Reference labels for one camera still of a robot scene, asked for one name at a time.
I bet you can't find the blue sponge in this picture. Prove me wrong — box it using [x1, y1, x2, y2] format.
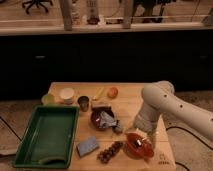
[77, 136, 99, 157]

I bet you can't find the orange fruit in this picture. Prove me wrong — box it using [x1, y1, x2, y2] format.
[107, 87, 118, 99]

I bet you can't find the metal cup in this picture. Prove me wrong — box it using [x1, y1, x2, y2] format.
[77, 96, 89, 112]

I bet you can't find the black office chair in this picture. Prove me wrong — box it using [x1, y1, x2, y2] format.
[22, 0, 53, 14]

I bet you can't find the yellow banana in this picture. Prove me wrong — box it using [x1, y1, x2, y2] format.
[92, 87, 104, 100]

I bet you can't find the green plastic tray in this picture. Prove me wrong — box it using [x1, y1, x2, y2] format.
[13, 106, 79, 169]

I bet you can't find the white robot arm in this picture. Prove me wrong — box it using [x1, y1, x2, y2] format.
[119, 80, 213, 141]

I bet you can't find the red bowl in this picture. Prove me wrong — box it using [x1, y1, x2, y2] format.
[125, 133, 154, 158]

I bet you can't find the brown block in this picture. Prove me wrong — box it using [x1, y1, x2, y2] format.
[91, 102, 111, 110]

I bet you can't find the dark maroon bowl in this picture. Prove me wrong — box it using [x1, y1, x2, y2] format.
[90, 109, 114, 131]

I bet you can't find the white cup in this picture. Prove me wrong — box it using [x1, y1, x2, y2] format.
[59, 88, 75, 104]

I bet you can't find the black cable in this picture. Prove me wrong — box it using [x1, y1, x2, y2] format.
[165, 125, 213, 151]

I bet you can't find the dark grape bunch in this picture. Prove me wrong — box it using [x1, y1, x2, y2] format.
[97, 141, 123, 164]

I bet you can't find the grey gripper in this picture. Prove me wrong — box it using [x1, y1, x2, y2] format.
[99, 111, 123, 133]

